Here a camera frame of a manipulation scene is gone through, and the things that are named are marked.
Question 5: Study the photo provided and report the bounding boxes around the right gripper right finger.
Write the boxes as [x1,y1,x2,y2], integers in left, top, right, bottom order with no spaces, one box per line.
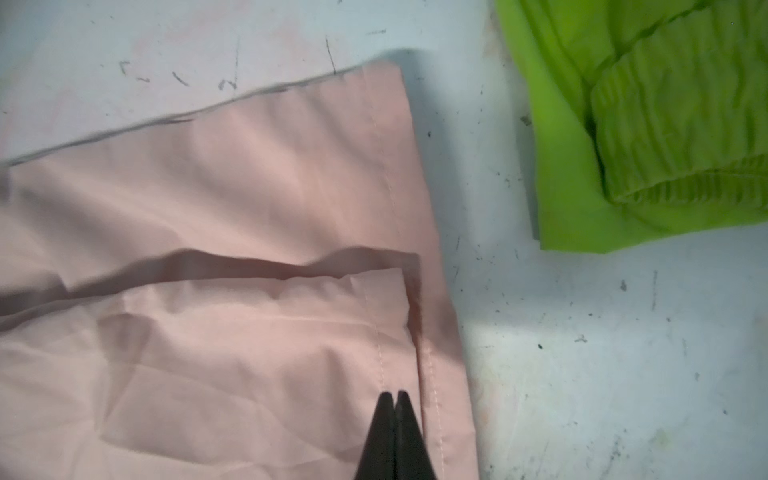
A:
[394,391,437,480]

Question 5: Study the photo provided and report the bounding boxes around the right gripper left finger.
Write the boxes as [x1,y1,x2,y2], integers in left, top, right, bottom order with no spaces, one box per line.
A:
[354,392,395,480]

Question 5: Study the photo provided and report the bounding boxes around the pink shorts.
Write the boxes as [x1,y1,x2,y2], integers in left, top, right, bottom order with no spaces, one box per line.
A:
[1,61,479,479]

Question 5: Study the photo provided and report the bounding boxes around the neon green shorts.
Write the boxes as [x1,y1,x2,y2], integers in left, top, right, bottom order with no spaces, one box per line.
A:
[496,0,767,253]

